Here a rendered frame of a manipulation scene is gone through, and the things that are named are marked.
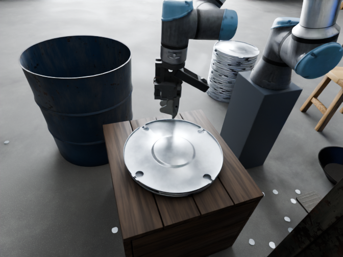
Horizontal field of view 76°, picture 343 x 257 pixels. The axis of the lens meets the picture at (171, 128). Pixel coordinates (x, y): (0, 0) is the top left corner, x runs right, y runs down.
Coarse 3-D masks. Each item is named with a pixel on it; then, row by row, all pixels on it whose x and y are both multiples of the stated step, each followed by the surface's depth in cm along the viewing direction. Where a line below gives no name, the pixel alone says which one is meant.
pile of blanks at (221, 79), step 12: (216, 60) 143; (228, 60) 137; (240, 60) 137; (252, 60) 137; (216, 72) 146; (228, 72) 141; (216, 84) 150; (228, 84) 146; (216, 96) 155; (228, 96) 152
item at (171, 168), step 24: (168, 120) 75; (144, 144) 66; (168, 144) 66; (192, 144) 67; (216, 144) 68; (144, 168) 59; (168, 168) 60; (192, 168) 60; (216, 168) 61; (168, 192) 54
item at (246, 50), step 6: (216, 42) 149; (222, 42) 151; (228, 42) 152; (234, 42) 153; (240, 42) 154; (216, 48) 140; (222, 48) 142; (228, 48) 142; (234, 48) 142; (240, 48) 143; (246, 48) 146; (252, 48) 146; (228, 54) 134; (234, 54) 137; (240, 54) 137; (246, 54) 138; (252, 54) 139; (258, 54) 139
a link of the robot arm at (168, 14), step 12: (168, 0) 51; (180, 0) 51; (168, 12) 52; (180, 12) 51; (192, 12) 53; (168, 24) 53; (180, 24) 53; (192, 24) 53; (168, 36) 55; (180, 36) 55; (192, 36) 56; (180, 48) 57
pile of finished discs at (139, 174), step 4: (144, 128) 73; (148, 128) 73; (200, 132) 73; (136, 172) 59; (140, 172) 59; (132, 176) 59; (136, 176) 57; (140, 176) 58; (204, 176) 60; (208, 176) 60; (136, 180) 58; (208, 180) 59; (140, 184) 58; (144, 188) 57; (148, 188) 56; (204, 188) 57; (152, 192) 57; (156, 192) 56; (160, 192) 55; (192, 192) 56; (196, 192) 58; (168, 196) 56; (172, 196) 56; (176, 196) 56; (180, 196) 56; (184, 196) 56
